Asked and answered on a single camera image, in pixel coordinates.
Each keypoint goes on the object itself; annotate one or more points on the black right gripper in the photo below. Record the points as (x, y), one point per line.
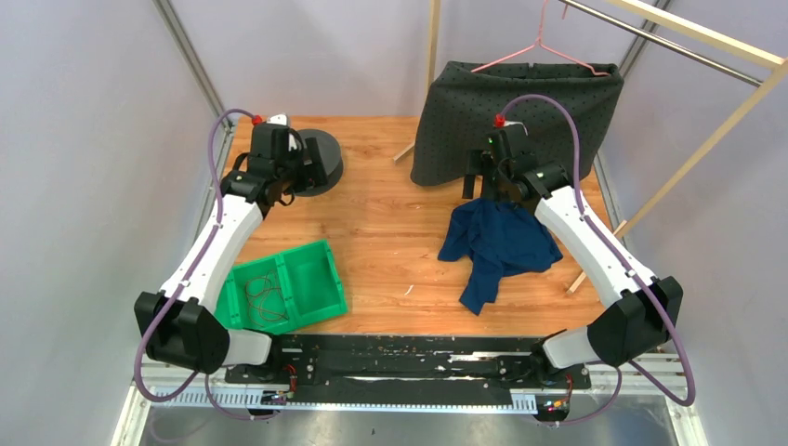
(475, 165)

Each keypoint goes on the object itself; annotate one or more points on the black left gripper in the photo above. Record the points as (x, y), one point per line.
(313, 167)

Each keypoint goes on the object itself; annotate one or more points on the dark grey cable spool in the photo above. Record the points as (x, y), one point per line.
(322, 161)

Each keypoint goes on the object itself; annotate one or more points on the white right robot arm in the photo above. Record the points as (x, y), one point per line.
(640, 307)

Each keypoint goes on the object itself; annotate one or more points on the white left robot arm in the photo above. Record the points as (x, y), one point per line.
(178, 323)

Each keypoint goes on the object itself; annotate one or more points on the navy blue shirt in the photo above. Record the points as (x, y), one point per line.
(501, 240)

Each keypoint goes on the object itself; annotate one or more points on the green plastic divided bin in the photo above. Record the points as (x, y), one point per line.
(284, 292)

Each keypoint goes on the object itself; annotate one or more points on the metal rack rod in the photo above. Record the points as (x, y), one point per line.
(667, 44)

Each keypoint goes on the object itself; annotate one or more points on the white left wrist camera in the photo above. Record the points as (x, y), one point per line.
(279, 119)

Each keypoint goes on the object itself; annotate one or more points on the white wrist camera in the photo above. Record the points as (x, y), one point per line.
(510, 125)
(279, 119)

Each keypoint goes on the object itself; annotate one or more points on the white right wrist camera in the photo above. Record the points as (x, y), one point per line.
(510, 125)

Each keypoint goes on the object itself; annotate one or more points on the pink wire hanger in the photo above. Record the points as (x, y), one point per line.
(539, 44)

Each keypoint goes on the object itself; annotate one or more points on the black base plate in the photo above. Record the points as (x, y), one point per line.
(414, 370)

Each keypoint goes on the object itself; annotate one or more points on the wooden clothes rack frame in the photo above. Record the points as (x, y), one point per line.
(723, 228)

